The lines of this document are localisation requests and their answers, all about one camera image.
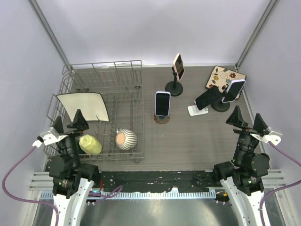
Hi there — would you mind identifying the white folding phone stand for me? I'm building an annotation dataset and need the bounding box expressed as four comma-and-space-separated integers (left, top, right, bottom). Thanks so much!
187, 100, 209, 116

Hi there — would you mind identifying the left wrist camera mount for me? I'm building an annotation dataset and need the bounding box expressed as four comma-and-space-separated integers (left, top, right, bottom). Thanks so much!
32, 127, 68, 148

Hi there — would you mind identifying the floral square coaster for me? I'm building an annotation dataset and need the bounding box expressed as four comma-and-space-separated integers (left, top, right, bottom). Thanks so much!
206, 66, 246, 93

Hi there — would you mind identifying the white cable duct strip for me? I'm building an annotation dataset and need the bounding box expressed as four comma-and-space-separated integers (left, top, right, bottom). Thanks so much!
40, 188, 216, 200

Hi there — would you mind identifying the pink case phone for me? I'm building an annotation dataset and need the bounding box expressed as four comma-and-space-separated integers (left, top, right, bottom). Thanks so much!
173, 53, 184, 81

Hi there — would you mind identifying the white square plate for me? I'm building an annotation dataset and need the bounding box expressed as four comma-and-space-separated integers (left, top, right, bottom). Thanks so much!
56, 92, 109, 121

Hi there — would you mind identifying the purple cable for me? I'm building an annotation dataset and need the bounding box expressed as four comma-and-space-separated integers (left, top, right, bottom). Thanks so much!
1, 145, 59, 226
260, 140, 301, 226

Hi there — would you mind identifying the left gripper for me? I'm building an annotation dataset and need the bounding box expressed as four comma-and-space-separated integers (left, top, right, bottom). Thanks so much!
53, 109, 88, 166

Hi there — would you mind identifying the lavender case phone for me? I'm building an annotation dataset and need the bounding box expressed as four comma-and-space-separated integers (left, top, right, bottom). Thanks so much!
155, 91, 171, 117

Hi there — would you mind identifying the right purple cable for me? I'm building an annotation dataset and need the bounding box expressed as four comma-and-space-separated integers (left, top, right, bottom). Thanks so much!
260, 140, 301, 226

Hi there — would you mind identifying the black mounting base plate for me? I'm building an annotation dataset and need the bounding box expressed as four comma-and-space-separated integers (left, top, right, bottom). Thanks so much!
100, 170, 221, 193

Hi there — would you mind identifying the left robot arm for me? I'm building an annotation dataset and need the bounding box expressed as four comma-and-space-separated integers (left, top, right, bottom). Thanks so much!
45, 110, 100, 226

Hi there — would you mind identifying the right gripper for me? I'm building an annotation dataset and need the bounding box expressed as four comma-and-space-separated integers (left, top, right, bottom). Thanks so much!
226, 105, 268, 163

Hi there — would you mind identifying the grey wire dish rack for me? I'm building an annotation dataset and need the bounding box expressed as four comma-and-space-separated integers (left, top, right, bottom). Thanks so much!
58, 60, 144, 162

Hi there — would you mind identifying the black case phone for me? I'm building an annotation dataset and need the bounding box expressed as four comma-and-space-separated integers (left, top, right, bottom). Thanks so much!
195, 86, 222, 110

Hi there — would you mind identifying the striped round mug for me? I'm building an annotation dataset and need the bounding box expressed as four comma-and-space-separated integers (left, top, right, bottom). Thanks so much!
115, 129, 137, 151

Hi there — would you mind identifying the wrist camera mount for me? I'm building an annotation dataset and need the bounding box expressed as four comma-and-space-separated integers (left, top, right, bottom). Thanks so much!
251, 127, 283, 146
32, 127, 68, 148

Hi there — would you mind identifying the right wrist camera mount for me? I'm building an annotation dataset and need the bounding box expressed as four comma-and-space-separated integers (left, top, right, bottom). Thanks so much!
251, 127, 283, 146

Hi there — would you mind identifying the black round phone stand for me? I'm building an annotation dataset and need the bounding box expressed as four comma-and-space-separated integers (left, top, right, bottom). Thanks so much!
211, 86, 230, 113

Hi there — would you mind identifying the black tall phone stand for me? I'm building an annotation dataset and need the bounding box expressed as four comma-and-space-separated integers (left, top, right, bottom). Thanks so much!
165, 67, 183, 97

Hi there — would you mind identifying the wooden base phone stand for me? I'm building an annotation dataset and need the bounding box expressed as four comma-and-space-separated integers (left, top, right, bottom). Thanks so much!
154, 114, 170, 124

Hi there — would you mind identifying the yellow faceted cup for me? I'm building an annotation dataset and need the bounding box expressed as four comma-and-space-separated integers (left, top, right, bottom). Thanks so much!
79, 134, 102, 155

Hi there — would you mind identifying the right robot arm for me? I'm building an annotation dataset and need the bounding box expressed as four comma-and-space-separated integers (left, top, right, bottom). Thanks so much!
212, 105, 270, 226

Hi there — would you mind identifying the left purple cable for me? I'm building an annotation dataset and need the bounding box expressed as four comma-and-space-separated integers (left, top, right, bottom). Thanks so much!
1, 145, 59, 226

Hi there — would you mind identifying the purple case phone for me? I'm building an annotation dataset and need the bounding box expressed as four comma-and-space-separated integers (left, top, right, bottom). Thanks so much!
222, 79, 246, 103

